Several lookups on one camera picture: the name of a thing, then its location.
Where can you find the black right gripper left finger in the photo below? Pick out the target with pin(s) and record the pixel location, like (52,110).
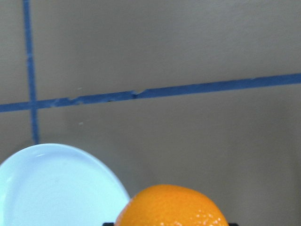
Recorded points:
(108,224)

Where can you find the light blue plate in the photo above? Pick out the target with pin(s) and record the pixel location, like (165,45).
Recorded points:
(58,185)

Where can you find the orange fruit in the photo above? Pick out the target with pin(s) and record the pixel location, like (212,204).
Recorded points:
(170,205)

